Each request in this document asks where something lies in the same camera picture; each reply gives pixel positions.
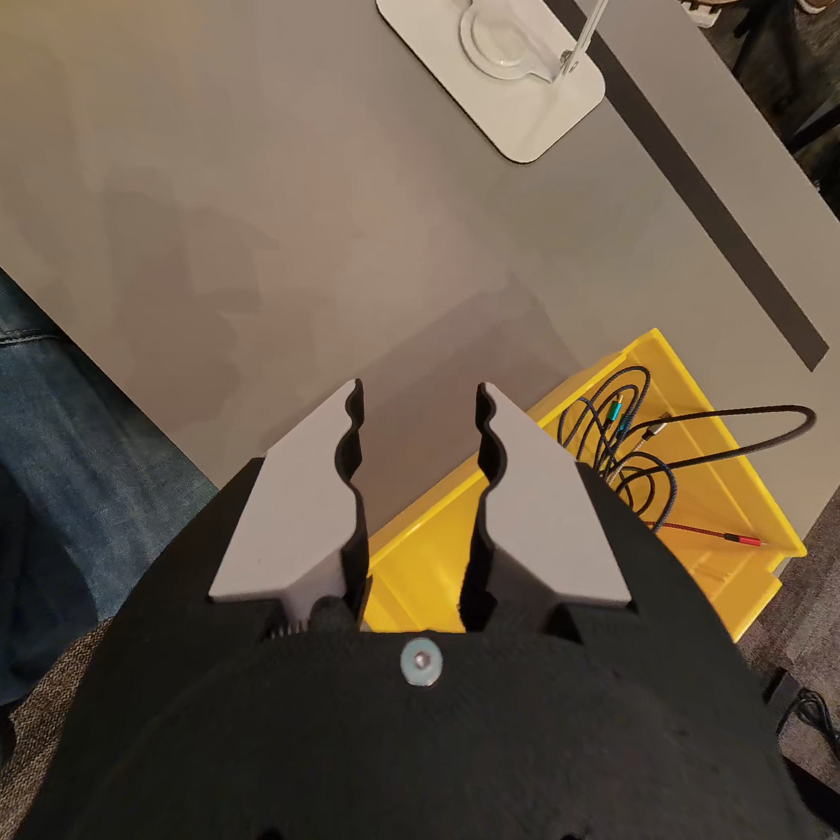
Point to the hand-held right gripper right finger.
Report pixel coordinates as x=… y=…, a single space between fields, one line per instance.
x=558 y=538

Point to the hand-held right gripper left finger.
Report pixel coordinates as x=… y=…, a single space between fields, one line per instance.
x=289 y=525

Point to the yellow plastic bin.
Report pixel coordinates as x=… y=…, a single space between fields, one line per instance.
x=722 y=525

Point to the person's legs in jeans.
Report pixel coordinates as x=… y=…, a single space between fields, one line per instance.
x=79 y=499

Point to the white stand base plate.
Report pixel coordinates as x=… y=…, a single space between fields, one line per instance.
x=512 y=105

